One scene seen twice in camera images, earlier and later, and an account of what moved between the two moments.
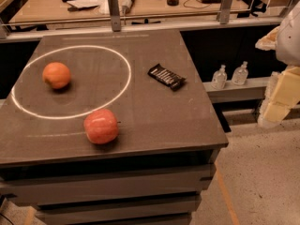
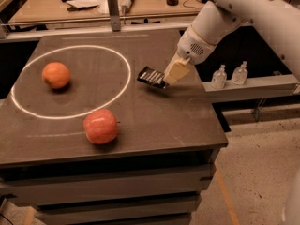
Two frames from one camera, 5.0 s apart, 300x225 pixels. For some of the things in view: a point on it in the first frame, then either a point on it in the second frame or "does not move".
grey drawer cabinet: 152,187 does not move
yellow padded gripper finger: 268,42 to 177,68
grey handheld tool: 127,3 does not move
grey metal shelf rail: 253,89 does not move
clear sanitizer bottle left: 219,78 does not move
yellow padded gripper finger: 282,94 to 176,69
